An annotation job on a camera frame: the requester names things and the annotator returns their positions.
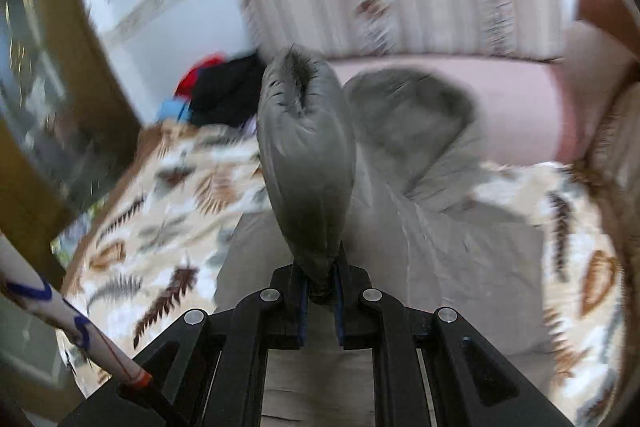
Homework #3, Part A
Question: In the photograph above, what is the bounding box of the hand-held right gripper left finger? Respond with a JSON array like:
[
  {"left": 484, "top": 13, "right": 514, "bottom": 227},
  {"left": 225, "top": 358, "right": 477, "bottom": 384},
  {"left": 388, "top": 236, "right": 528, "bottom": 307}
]
[{"left": 61, "top": 265, "right": 308, "bottom": 427}]

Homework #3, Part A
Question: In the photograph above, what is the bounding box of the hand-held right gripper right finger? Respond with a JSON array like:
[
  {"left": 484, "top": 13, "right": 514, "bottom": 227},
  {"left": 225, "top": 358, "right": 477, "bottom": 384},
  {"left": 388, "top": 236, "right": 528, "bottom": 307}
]
[{"left": 333, "top": 258, "right": 576, "bottom": 427}]

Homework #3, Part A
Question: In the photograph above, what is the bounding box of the grey quilted blanket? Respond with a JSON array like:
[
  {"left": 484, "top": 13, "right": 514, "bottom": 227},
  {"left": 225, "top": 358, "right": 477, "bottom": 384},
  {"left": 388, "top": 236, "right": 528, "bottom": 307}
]
[{"left": 215, "top": 44, "right": 556, "bottom": 427}]

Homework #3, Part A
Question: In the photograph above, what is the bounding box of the leaf print blanket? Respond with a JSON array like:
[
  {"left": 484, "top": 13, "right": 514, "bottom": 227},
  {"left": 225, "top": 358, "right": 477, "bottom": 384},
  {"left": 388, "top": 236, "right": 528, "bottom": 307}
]
[{"left": 50, "top": 122, "right": 626, "bottom": 427}]

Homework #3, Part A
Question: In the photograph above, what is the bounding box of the black clothing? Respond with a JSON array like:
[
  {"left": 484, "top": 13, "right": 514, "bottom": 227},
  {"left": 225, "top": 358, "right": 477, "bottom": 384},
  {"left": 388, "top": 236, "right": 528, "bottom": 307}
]
[{"left": 190, "top": 49, "right": 271, "bottom": 128}]

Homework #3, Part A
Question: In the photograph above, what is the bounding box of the blue clothing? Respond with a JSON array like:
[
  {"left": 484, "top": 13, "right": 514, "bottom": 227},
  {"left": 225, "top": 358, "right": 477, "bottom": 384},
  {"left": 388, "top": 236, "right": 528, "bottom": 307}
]
[{"left": 155, "top": 99, "right": 193, "bottom": 124}]

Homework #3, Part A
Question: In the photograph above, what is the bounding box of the white tube with blue marks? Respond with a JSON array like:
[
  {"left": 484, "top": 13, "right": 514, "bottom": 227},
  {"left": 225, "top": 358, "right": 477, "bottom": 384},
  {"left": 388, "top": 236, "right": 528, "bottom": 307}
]
[{"left": 0, "top": 232, "right": 153, "bottom": 390}]

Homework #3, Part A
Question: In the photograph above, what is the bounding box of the red clothing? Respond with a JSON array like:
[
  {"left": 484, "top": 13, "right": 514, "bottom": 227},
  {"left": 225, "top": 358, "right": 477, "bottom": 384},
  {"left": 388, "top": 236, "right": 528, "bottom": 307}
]
[{"left": 174, "top": 53, "right": 228, "bottom": 98}]

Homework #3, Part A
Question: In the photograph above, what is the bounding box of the pink bolster pillow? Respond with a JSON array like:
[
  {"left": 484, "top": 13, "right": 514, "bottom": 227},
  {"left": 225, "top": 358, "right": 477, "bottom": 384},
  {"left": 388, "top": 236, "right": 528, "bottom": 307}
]
[{"left": 330, "top": 54, "right": 581, "bottom": 162}]

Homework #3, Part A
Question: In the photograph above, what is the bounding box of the wooden glass door cabinet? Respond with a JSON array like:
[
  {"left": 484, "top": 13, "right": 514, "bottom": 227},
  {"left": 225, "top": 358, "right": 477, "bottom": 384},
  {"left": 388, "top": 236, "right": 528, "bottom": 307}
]
[{"left": 0, "top": 0, "right": 146, "bottom": 278}]

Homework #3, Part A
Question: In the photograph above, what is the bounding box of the pale pink cushion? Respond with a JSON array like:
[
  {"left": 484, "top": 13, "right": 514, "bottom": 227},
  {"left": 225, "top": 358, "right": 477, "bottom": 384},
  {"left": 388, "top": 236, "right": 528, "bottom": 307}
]
[{"left": 562, "top": 19, "right": 640, "bottom": 162}]

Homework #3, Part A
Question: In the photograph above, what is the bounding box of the brown pillow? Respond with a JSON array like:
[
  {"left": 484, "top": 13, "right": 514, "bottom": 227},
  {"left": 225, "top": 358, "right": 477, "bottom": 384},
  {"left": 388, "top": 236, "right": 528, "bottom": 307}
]
[{"left": 575, "top": 0, "right": 640, "bottom": 32}]

